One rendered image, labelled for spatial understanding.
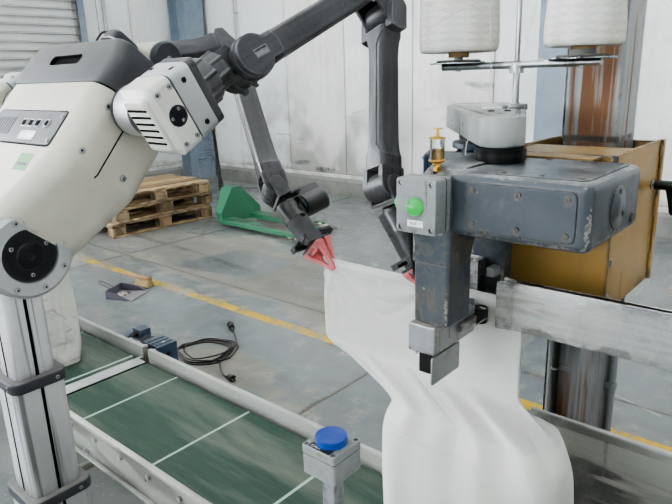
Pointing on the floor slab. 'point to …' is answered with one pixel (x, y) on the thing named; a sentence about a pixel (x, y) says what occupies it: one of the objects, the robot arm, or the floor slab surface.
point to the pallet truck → (235, 214)
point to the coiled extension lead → (212, 355)
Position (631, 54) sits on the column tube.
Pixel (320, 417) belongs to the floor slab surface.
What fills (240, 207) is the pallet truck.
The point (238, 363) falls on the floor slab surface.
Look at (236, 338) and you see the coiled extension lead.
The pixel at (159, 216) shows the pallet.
